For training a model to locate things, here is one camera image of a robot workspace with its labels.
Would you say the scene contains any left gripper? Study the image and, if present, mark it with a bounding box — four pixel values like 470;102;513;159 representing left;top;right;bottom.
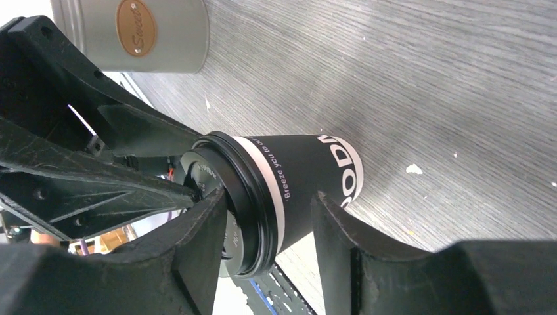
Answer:
1;16;202;240

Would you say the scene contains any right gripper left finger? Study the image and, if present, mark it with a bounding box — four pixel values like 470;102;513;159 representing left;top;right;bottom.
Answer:
1;189;227;314

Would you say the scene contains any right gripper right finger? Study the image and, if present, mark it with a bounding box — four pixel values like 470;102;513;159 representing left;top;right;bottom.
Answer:
311;193;556;314

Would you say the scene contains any black paper coffee cup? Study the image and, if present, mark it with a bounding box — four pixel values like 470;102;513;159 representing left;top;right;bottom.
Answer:
234;135;364;253

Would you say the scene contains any black plastic cup lid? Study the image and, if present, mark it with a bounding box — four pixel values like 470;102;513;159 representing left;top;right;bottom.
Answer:
180;131;283;278

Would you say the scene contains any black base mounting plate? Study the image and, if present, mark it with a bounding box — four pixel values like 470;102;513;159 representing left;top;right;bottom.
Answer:
232;263;316;315

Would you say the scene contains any silver tin can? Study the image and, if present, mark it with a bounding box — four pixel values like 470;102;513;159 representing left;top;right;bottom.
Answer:
51;0;210;74

